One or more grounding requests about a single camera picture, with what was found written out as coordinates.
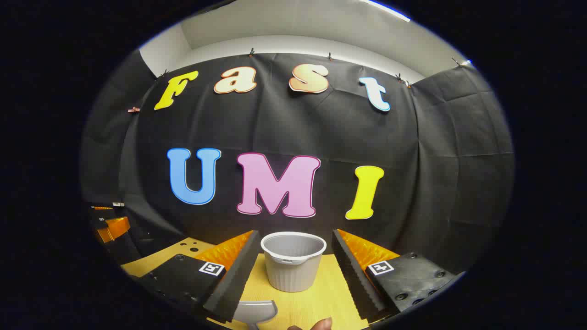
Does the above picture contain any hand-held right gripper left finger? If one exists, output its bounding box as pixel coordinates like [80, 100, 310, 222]
[135, 229, 263, 324]

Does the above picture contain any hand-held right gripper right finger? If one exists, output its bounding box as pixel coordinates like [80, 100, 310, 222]
[331, 228, 461, 324]

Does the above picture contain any grey dustpan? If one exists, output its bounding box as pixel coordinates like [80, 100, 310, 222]
[234, 300, 278, 330]

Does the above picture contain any grey ribbed garbage bin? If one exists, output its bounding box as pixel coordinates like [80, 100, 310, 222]
[260, 231, 327, 293]

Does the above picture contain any wooden desktop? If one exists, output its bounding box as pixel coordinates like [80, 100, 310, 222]
[120, 237, 399, 330]

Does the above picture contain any ceiling light strip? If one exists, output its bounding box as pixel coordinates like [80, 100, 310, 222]
[360, 0, 411, 22]

